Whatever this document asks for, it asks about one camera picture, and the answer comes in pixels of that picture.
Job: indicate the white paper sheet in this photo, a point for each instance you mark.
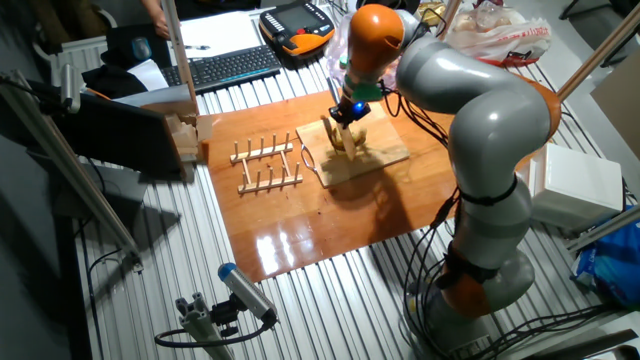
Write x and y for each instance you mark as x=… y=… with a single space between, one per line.
x=220 y=32

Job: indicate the folded white paper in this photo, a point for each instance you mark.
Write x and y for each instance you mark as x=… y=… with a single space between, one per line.
x=150 y=74

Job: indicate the large yellow potato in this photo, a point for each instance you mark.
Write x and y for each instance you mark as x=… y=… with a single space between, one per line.
x=361 y=136

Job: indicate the black round hat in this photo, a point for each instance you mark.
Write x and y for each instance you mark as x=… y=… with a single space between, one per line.
x=410 y=5

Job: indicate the silver camera blue end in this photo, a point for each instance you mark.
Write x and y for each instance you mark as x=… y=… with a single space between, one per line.
x=247 y=292

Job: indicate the dark computer mouse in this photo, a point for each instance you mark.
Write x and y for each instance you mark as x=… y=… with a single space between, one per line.
x=141 y=48

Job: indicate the black mouse pad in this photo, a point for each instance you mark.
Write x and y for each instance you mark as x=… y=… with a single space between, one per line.
x=117 y=47

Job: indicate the person's bare forearm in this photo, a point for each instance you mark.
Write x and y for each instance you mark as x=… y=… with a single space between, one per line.
x=150 y=7

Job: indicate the orange black teach pendant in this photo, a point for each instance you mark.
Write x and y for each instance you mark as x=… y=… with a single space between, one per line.
x=295 y=25

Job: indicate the silver bar camera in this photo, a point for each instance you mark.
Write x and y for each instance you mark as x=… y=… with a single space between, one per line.
x=70 y=87

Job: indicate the short aluminium profile stub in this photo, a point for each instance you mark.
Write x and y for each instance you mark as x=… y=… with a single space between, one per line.
x=200 y=325

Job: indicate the yellow snack packet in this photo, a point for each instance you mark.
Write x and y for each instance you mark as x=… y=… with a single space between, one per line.
x=431 y=12

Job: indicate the black computer keyboard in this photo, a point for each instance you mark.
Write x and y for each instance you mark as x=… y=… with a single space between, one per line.
x=225 y=67

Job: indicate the black pen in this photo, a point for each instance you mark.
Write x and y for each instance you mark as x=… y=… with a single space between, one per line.
x=197 y=47

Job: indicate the black cloth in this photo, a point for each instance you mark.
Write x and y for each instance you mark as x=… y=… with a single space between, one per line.
x=107 y=82

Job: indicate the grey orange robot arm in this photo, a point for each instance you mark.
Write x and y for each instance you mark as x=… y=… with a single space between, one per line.
x=490 y=125

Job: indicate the aluminium frame post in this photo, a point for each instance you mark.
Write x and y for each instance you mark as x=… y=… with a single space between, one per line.
x=605 y=227
x=65 y=160
x=177 y=50
x=600 y=50
x=447 y=20

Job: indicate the white red plastic bag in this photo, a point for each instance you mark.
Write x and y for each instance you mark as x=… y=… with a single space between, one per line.
x=505 y=37

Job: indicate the glossy orange wooden base board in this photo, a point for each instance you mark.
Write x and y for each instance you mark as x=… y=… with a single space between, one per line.
x=300 y=235

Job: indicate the wooden peg rack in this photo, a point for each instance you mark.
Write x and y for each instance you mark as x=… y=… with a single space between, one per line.
x=260 y=186

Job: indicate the small wooden blocks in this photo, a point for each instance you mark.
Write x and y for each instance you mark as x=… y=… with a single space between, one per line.
x=185 y=135

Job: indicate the blue plastic bag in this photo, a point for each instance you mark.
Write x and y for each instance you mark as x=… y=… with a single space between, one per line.
x=610 y=260

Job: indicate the white rectangular box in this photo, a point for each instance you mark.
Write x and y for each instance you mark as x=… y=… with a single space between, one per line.
x=580 y=185

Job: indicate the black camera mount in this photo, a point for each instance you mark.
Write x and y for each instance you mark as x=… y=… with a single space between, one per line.
x=225 y=315

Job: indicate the clear plastic bag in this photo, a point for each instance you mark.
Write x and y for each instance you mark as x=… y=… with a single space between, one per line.
x=334 y=47

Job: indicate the brown cardboard panel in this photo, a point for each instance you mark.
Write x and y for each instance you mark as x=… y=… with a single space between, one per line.
x=620 y=105

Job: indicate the person's bare hand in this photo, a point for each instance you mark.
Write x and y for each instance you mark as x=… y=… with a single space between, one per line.
x=163 y=27

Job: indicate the black monitor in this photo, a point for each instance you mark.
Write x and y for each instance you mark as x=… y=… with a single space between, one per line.
x=120 y=132

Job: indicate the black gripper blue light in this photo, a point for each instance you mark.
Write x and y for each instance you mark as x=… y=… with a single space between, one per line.
x=350 y=114

